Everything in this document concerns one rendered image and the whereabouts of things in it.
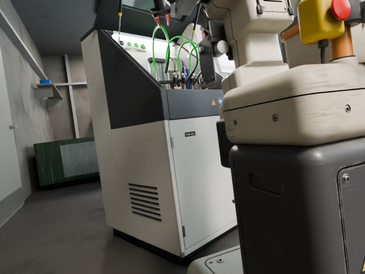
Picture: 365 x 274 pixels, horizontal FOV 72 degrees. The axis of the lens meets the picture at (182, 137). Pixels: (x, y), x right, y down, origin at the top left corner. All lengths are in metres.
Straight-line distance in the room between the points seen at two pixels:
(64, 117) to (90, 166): 4.10
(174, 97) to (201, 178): 0.48
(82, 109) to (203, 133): 7.25
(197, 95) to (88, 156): 3.37
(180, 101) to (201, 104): 0.17
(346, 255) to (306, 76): 0.27
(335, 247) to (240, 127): 0.25
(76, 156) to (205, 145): 3.38
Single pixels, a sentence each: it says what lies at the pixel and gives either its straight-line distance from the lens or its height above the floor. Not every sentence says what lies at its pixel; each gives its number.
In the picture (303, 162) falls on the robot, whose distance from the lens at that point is 0.42.
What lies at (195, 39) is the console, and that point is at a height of 1.41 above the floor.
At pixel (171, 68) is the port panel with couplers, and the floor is 1.23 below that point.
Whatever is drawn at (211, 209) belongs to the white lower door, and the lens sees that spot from 1.55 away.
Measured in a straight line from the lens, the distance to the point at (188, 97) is 1.43.
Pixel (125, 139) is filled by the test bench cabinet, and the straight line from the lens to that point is 1.62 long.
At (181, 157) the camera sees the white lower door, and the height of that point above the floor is 0.58.
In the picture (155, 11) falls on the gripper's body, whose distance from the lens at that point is 1.48.
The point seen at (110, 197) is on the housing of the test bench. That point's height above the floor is 0.31.
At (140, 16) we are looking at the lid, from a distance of 1.95.
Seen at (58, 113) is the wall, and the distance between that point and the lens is 8.56.
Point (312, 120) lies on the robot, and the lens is 0.41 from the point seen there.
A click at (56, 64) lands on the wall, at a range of 8.83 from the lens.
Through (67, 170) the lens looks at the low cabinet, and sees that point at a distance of 4.65.
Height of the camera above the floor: 0.74
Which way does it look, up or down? 2 degrees down
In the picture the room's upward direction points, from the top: 7 degrees counter-clockwise
